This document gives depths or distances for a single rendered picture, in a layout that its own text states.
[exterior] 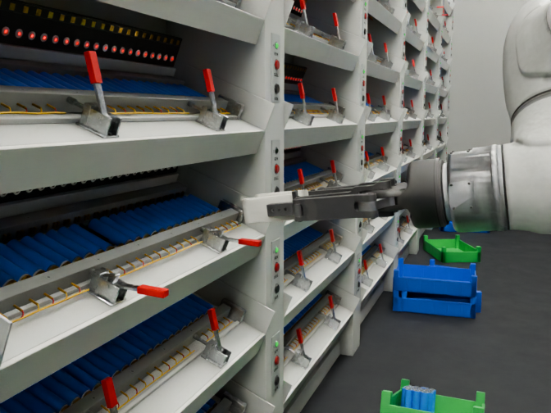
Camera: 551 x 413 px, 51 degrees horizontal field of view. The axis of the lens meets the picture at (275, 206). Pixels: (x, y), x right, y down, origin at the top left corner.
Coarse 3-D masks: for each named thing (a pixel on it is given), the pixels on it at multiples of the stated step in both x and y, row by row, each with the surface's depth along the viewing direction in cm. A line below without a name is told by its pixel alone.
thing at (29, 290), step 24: (216, 216) 97; (144, 240) 79; (168, 240) 82; (72, 264) 66; (96, 264) 68; (120, 264) 73; (0, 288) 56; (24, 288) 58; (48, 288) 61; (0, 312) 55
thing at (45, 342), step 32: (64, 192) 79; (96, 192) 85; (192, 192) 109; (224, 192) 107; (256, 224) 105; (192, 256) 85; (224, 256) 90; (192, 288) 83; (0, 320) 48; (32, 320) 58; (64, 320) 60; (96, 320) 62; (128, 320) 69; (0, 352) 49; (32, 352) 53; (64, 352) 58; (0, 384) 51; (32, 384) 56
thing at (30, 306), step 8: (232, 224) 102; (192, 240) 89; (168, 248) 83; (176, 248) 85; (152, 256) 79; (128, 264) 74; (136, 264) 75; (120, 272) 72; (88, 280) 67; (72, 288) 64; (80, 288) 66; (56, 296) 62; (64, 296) 63; (32, 304) 59; (40, 304) 60; (8, 312) 56; (16, 312) 57; (24, 312) 58
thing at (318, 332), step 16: (336, 288) 176; (320, 304) 166; (336, 304) 175; (352, 304) 175; (304, 320) 153; (320, 320) 162; (336, 320) 162; (288, 336) 142; (304, 336) 148; (320, 336) 153; (336, 336) 160; (288, 352) 140; (304, 352) 137; (320, 352) 145; (288, 368) 133; (304, 368) 135; (288, 384) 119; (288, 400) 124
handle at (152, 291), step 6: (114, 276) 65; (114, 282) 66; (120, 282) 66; (126, 288) 65; (132, 288) 65; (138, 288) 64; (144, 288) 64; (150, 288) 64; (156, 288) 64; (162, 288) 64; (144, 294) 64; (150, 294) 64; (156, 294) 63; (162, 294) 63; (168, 294) 64
